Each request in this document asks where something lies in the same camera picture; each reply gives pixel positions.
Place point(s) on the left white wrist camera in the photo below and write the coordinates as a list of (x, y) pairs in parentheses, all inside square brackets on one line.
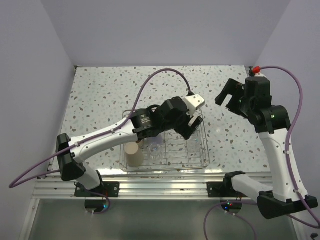
[(193, 103)]

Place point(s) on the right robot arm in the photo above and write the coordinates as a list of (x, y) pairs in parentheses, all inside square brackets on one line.
[(287, 195)]

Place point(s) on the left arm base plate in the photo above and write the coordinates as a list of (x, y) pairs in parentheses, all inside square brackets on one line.
[(109, 189)]

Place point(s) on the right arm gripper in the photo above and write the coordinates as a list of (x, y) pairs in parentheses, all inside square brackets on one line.
[(235, 89)]

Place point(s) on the small clear glass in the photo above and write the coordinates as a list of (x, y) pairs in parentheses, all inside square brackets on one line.
[(194, 147)]

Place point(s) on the tall beige cup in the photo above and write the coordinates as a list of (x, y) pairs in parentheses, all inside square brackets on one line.
[(133, 155)]

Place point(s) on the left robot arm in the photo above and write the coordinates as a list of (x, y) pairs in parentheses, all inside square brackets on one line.
[(72, 152)]

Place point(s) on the large clear glass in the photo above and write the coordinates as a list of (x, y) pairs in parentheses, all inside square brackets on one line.
[(155, 152)]

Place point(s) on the steel cup with cork band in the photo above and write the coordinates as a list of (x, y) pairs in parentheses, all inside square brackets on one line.
[(140, 143)]

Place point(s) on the wire dish rack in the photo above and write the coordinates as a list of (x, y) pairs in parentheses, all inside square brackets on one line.
[(175, 154)]

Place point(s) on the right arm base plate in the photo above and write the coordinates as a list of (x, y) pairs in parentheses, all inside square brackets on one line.
[(220, 190)]

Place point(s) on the aluminium rail frame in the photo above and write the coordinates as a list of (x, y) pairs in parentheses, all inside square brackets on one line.
[(98, 91)]

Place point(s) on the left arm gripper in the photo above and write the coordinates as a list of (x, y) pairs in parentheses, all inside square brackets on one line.
[(186, 130)]

